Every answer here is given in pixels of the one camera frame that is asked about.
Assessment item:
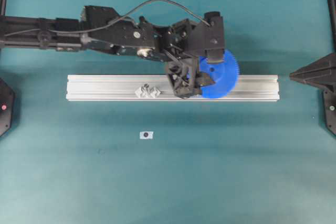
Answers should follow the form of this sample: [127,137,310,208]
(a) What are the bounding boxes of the large blue plastic gear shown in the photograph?
[199,49,239,99]

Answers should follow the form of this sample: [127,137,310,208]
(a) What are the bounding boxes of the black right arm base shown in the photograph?
[323,84,335,134]

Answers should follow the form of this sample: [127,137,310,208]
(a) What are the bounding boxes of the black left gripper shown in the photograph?
[136,16,216,98]

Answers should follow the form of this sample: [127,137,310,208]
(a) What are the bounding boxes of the small white tape marker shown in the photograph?
[139,131,154,140]

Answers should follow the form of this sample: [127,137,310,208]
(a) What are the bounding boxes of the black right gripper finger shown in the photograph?
[289,52,335,79]
[290,76,335,87]

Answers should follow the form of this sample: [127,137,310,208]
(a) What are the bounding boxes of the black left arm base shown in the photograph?
[0,79,15,136]

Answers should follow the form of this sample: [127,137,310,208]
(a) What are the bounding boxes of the clear bracket of shaft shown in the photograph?
[134,86,147,98]
[149,87,161,99]

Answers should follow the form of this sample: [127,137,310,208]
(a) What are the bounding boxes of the steel shaft left on rail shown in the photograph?
[143,83,150,95]

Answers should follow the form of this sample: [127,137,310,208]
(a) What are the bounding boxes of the black camera cable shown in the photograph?
[5,0,213,38]

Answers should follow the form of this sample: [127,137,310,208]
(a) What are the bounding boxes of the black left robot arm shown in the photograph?
[1,6,225,99]

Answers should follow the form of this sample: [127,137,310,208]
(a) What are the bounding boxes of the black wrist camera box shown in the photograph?
[190,12,225,65]

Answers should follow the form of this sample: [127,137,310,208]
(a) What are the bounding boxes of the clear bracket right of left shaft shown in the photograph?
[149,87,161,99]

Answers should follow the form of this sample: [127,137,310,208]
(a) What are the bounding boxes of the silver aluminium extrusion rail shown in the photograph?
[66,74,280,102]

